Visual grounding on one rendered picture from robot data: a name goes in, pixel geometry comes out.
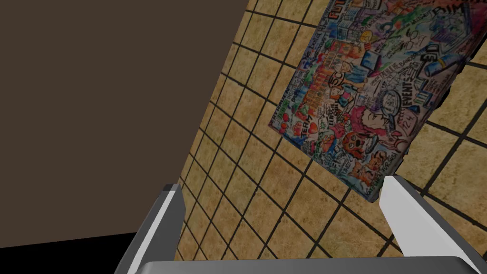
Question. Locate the colourful doodle wall picture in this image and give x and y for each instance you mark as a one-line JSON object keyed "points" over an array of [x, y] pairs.
{"points": [[365, 87]]}

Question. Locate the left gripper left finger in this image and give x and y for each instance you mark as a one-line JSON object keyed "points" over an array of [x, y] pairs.
{"points": [[161, 224]]}

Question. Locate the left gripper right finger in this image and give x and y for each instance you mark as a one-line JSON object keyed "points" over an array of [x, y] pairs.
{"points": [[414, 222]]}

